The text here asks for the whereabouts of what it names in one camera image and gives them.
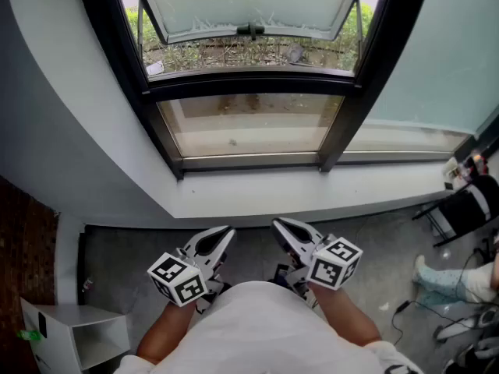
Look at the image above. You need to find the open frosted window sash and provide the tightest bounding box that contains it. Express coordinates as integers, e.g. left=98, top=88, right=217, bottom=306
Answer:
left=130, top=0, right=370, bottom=45

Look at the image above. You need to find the black power adapter with cable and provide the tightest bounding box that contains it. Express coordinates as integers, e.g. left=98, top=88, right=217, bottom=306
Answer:
left=391, top=299, right=412, bottom=346

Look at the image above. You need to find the clear low window pane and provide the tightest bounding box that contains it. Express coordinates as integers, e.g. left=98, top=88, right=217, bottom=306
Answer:
left=157, top=93, right=346, bottom=159

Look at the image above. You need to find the frosted fixed window pane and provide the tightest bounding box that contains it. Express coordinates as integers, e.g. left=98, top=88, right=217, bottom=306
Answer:
left=345, top=0, right=499, bottom=153

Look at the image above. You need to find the white windowsill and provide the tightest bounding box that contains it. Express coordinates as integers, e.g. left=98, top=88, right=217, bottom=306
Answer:
left=167, top=161, right=465, bottom=229

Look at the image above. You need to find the person's white t-shirt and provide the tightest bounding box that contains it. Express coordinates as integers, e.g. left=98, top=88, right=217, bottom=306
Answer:
left=112, top=280, right=426, bottom=374

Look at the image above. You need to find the black folding chair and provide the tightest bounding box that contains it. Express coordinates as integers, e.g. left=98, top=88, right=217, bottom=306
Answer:
left=412, top=174, right=499, bottom=248

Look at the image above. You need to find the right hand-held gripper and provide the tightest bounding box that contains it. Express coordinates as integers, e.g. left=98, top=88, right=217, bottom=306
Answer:
left=271, top=217, right=364, bottom=299

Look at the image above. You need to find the black window handle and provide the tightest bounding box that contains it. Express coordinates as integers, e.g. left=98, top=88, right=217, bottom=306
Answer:
left=236, top=22, right=265, bottom=41

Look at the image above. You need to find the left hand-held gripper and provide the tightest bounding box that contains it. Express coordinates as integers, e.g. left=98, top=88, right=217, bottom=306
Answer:
left=147, top=225, right=238, bottom=316

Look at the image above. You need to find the small white container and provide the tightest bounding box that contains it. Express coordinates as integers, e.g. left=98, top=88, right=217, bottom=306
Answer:
left=446, top=157, right=469, bottom=178

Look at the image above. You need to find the person's right forearm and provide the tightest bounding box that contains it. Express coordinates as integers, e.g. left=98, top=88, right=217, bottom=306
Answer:
left=311, top=284, right=382, bottom=350

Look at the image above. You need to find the brown perforated wall panel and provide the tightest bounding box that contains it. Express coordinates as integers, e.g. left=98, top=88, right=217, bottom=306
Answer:
left=0, top=175, right=59, bottom=374

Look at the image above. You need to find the person's left forearm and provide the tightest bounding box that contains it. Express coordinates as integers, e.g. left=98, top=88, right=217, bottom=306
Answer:
left=136, top=300, right=196, bottom=365

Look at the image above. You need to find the black window frame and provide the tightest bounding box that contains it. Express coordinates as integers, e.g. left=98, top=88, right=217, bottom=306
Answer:
left=73, top=0, right=434, bottom=182

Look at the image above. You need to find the white open cabinet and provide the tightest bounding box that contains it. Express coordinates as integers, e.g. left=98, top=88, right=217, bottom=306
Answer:
left=19, top=297, right=132, bottom=374

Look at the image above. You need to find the red and black object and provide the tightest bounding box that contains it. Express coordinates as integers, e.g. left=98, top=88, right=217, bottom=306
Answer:
left=467, top=153, right=489, bottom=175

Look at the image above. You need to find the white and grey appliance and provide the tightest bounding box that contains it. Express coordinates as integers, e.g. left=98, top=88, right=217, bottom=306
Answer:
left=434, top=309, right=499, bottom=342

